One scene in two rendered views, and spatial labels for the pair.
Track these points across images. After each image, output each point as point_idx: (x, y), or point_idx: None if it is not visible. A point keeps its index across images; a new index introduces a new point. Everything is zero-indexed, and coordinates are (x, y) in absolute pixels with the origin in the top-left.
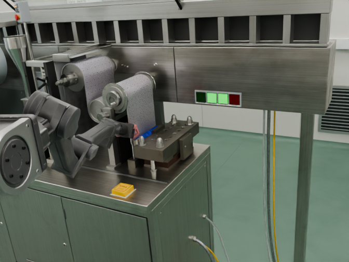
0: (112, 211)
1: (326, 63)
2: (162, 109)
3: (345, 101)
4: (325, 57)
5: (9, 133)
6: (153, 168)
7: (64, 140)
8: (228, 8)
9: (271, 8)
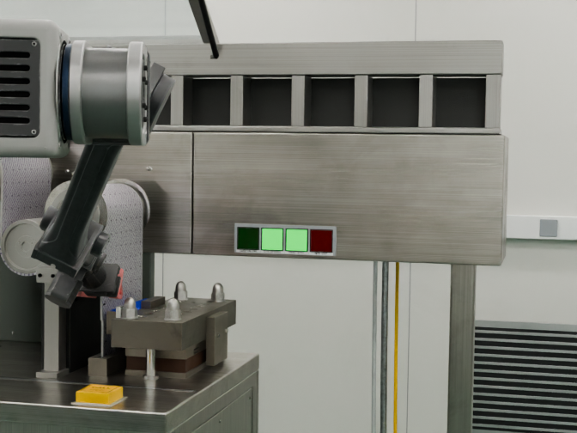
0: None
1: (500, 163)
2: (152, 272)
3: (506, 357)
4: (497, 153)
5: (143, 46)
6: (152, 373)
7: (117, 156)
8: (315, 58)
9: (397, 62)
